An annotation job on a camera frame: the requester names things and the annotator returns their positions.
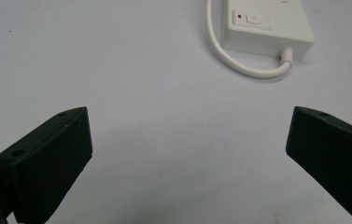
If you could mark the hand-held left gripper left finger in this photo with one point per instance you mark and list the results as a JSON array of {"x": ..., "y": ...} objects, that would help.
[{"x": 49, "y": 161}]

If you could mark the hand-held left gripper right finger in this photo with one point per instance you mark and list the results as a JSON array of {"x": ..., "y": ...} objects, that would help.
[{"x": 332, "y": 155}]

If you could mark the white power strip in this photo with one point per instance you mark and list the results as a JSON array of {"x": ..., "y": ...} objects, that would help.
[{"x": 267, "y": 28}]

